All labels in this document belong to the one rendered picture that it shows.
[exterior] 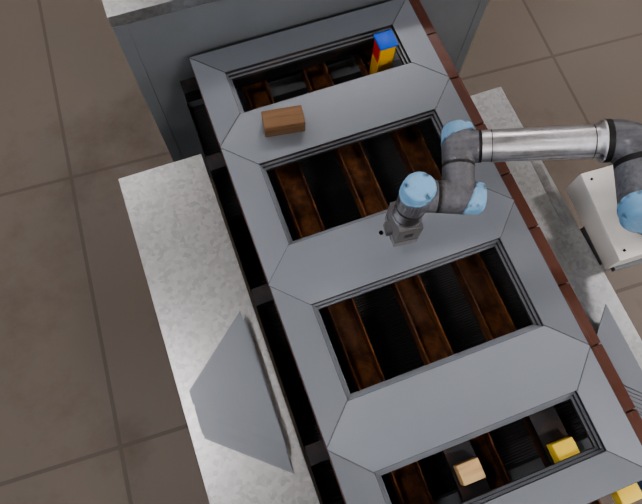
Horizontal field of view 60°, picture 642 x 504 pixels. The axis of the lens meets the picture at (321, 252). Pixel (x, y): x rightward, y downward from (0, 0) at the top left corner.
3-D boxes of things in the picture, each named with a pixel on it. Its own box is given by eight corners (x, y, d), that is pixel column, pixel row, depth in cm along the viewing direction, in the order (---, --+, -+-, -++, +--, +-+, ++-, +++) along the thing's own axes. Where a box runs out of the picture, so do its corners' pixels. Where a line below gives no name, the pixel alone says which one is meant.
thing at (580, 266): (641, 489, 154) (647, 490, 151) (446, 107, 193) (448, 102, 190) (702, 463, 157) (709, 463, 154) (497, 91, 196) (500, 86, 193)
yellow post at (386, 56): (373, 88, 191) (381, 50, 173) (368, 76, 193) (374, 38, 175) (387, 84, 192) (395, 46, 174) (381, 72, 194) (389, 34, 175)
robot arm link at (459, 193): (487, 162, 126) (438, 159, 126) (489, 209, 123) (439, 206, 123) (477, 176, 133) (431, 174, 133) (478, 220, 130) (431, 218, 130)
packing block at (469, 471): (460, 485, 142) (464, 486, 138) (452, 465, 143) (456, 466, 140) (481, 476, 143) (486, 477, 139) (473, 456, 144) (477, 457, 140)
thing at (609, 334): (631, 452, 155) (639, 452, 151) (563, 320, 166) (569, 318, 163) (669, 435, 156) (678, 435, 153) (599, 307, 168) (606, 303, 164)
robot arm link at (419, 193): (441, 202, 121) (402, 200, 121) (430, 221, 131) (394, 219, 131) (440, 169, 123) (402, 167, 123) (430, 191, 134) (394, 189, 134)
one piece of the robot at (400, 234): (380, 196, 135) (372, 221, 151) (390, 229, 132) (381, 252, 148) (418, 188, 136) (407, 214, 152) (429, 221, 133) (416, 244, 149)
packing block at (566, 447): (554, 464, 144) (561, 464, 140) (545, 445, 146) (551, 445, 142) (575, 455, 145) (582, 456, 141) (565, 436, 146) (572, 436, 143)
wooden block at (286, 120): (265, 137, 165) (264, 128, 160) (262, 120, 167) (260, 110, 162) (305, 131, 166) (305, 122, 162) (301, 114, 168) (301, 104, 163)
